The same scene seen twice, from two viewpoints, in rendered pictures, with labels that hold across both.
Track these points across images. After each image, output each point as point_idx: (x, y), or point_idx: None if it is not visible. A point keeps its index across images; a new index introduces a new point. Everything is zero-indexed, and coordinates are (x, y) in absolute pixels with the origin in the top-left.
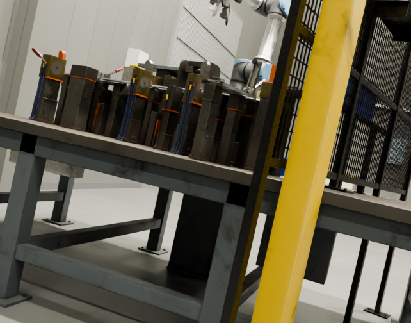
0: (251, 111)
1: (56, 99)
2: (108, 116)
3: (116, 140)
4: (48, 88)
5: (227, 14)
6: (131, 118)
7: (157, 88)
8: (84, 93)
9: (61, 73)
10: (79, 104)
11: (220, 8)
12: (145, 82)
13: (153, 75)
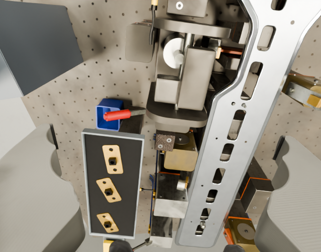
0: None
1: None
2: None
3: (320, 46)
4: (241, 209)
5: (53, 172)
6: (290, 69)
7: (243, 99)
8: (256, 166)
9: (235, 226)
10: (254, 158)
11: (274, 195)
12: (316, 79)
13: (197, 154)
